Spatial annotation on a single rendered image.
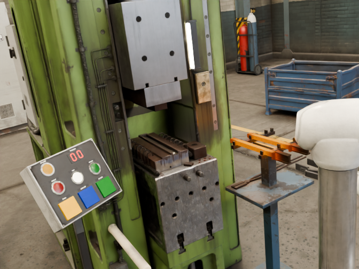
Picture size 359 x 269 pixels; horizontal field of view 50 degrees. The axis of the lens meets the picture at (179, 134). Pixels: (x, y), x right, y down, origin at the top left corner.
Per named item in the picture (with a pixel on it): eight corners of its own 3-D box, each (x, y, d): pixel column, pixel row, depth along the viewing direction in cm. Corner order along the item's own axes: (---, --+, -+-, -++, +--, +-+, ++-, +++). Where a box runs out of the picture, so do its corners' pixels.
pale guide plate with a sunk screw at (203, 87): (211, 100, 221) (209, 71, 215) (198, 103, 217) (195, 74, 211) (209, 100, 222) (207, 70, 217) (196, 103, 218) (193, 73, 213)
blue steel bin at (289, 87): (366, 110, 547) (369, 59, 525) (339, 126, 500) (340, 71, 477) (293, 101, 635) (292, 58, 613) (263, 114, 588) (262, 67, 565)
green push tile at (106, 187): (116, 190, 171) (108, 175, 171) (104, 197, 166) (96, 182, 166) (114, 191, 172) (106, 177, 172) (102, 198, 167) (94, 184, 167)
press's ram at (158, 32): (202, 75, 199) (194, -6, 187) (134, 90, 182) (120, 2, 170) (164, 69, 235) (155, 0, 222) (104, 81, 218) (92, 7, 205)
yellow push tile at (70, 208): (82, 211, 156) (73, 195, 156) (68, 220, 150) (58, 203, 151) (80, 212, 157) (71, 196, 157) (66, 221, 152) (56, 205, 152)
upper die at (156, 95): (181, 99, 196) (179, 80, 193) (146, 107, 188) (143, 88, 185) (147, 88, 232) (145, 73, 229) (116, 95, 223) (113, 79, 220)
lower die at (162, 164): (189, 162, 208) (187, 148, 205) (156, 173, 199) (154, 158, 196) (155, 143, 243) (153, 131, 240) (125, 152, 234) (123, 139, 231)
